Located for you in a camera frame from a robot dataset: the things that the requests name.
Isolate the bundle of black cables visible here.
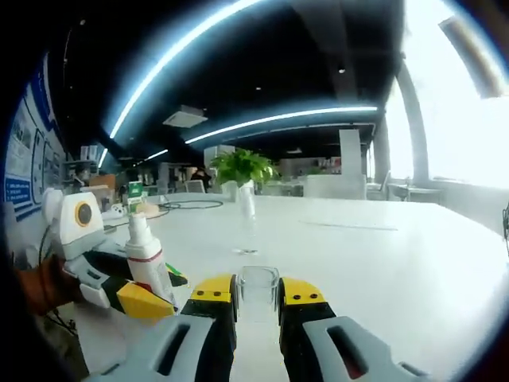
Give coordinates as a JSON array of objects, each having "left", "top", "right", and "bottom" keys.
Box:
[{"left": 501, "top": 201, "right": 509, "bottom": 255}]

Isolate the ceiling air conditioning unit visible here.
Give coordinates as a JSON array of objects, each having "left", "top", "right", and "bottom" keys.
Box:
[{"left": 162, "top": 103, "right": 208, "bottom": 129}]

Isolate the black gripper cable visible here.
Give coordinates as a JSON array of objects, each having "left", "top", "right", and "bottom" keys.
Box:
[{"left": 37, "top": 224, "right": 56, "bottom": 267}]

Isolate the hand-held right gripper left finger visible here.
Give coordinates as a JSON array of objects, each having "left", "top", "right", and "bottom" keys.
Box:
[{"left": 87, "top": 273, "right": 239, "bottom": 382}]

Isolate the wide clear bottle cover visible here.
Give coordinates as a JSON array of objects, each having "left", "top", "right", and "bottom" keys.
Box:
[{"left": 235, "top": 265, "right": 281, "bottom": 323}]

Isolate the curved ceiling light strip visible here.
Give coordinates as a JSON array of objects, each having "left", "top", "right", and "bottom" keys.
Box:
[
  {"left": 185, "top": 105, "right": 379, "bottom": 145},
  {"left": 107, "top": 0, "right": 291, "bottom": 140}
]

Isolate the tan wooden box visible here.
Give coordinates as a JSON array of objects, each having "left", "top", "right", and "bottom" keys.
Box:
[{"left": 134, "top": 202, "right": 160, "bottom": 218}]

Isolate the white game controller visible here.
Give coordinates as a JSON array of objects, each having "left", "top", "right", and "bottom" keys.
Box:
[{"left": 101, "top": 202, "right": 128, "bottom": 220}]

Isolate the white pillar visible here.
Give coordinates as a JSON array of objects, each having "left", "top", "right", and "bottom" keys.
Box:
[{"left": 340, "top": 129, "right": 363, "bottom": 178}]

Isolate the white pump bottle red label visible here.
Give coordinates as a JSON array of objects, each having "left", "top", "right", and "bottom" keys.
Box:
[{"left": 125, "top": 212, "right": 179, "bottom": 315}]

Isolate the clear pump bottle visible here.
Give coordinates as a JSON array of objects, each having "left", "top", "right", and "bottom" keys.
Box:
[{"left": 232, "top": 185, "right": 258, "bottom": 255}]

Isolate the green box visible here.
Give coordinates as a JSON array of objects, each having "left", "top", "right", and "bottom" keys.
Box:
[{"left": 126, "top": 181, "right": 145, "bottom": 214}]

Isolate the blue white wall poster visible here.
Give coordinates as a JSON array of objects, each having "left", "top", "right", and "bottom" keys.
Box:
[{"left": 3, "top": 53, "right": 67, "bottom": 220}]

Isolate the black cable loop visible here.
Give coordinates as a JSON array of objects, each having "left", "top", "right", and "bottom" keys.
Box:
[{"left": 158, "top": 198, "right": 224, "bottom": 212}]

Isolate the potted green plant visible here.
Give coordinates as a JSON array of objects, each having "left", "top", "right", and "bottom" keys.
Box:
[{"left": 209, "top": 147, "right": 279, "bottom": 202}]

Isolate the narrow clear bottle cover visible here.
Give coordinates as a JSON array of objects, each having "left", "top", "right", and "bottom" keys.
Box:
[{"left": 237, "top": 185, "right": 258, "bottom": 222}]

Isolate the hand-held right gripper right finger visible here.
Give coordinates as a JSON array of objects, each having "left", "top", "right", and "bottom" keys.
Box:
[{"left": 278, "top": 277, "right": 430, "bottom": 382}]

